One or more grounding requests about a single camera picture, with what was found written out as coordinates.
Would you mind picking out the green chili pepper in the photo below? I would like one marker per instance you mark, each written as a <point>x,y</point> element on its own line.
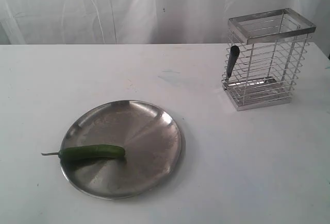
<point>89,152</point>

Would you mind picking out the black handled kitchen knife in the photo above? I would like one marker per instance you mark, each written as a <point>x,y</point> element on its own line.
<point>232,59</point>

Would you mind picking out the round stainless steel plate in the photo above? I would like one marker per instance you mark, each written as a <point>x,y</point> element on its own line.
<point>151,138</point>

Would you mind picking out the metal wire utensil rack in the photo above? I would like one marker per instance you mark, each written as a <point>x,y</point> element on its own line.
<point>272,44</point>

